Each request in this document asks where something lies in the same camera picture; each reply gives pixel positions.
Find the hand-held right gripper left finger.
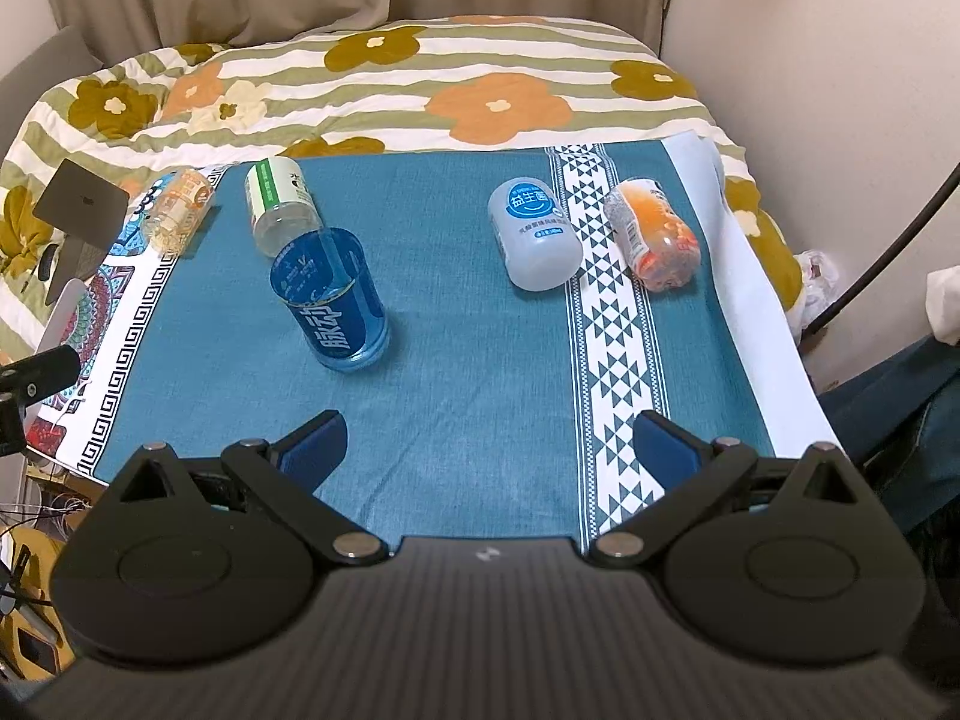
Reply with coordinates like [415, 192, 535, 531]
[112, 411, 389, 565]

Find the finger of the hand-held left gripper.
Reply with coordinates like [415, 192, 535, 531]
[0, 347, 80, 407]

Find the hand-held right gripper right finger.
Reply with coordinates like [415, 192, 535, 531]
[589, 411, 860, 569]

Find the blue transparent cup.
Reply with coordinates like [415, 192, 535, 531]
[269, 227, 390, 372]

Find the clear cup with orange label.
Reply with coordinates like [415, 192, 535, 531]
[139, 169, 217, 257]

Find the orange translucent cup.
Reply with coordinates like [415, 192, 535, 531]
[604, 178, 701, 290]

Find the white cup with blue label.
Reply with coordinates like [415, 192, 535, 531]
[487, 178, 584, 291]

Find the clear cup with green label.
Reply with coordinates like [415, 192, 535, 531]
[245, 156, 325, 257]

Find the white colourful patterned cloth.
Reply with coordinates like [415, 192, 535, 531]
[22, 163, 230, 482]

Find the yellow object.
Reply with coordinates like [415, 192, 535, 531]
[0, 525, 72, 683]

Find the grey laptop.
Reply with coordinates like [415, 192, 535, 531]
[34, 159, 133, 247]

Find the blue patterned tablecloth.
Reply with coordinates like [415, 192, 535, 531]
[97, 131, 846, 545]

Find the dark blue clothing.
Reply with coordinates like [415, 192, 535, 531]
[816, 336, 960, 537]

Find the white plastic bag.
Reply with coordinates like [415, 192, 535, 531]
[787, 249, 848, 331]

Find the grey headboard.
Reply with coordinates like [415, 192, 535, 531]
[0, 25, 104, 158]

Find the floral striped blanket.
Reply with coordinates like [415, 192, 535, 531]
[0, 13, 803, 361]

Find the black curved cable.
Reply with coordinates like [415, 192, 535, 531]
[796, 165, 960, 338]

